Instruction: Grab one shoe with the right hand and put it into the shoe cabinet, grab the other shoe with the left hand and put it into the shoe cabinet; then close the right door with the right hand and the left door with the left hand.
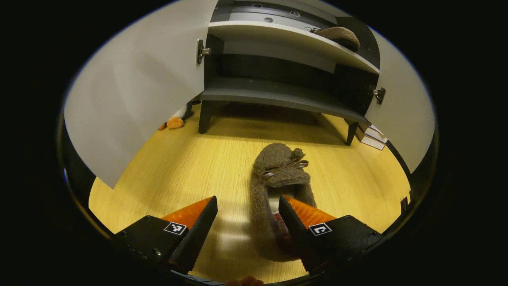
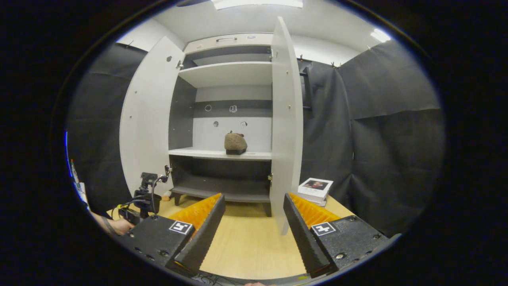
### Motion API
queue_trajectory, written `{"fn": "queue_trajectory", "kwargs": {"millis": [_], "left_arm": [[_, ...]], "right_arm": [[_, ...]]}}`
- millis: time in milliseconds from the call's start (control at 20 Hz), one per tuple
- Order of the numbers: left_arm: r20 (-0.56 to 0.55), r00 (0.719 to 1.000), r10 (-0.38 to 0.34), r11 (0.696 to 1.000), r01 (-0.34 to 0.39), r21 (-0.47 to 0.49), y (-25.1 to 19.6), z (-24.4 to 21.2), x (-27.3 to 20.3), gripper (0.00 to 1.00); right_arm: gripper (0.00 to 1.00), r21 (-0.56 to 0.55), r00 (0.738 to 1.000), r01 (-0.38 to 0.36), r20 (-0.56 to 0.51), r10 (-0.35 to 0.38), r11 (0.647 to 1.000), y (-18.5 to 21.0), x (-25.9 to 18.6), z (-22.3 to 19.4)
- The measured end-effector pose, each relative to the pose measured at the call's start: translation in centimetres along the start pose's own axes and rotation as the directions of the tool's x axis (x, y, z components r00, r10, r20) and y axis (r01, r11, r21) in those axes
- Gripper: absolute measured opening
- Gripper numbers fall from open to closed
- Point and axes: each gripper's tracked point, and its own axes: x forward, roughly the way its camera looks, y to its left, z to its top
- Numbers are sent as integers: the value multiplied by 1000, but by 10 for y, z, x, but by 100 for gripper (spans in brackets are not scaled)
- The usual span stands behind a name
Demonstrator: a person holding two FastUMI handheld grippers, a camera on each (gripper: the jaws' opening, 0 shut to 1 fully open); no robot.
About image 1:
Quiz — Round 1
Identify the stack of white books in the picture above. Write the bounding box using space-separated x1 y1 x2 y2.
355 122 389 151

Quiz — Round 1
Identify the white shoe cabinet door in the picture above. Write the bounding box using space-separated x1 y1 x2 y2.
364 26 436 174
63 0 219 189

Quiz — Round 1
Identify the penguin plush toy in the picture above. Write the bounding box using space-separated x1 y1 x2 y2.
159 101 195 131

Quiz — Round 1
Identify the brown fuzzy shoe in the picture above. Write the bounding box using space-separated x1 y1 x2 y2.
313 26 361 52
250 143 317 263

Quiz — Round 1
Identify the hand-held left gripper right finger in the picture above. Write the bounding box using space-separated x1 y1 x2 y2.
278 194 384 275

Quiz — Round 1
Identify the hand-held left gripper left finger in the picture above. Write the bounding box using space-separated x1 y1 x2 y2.
112 195 218 274

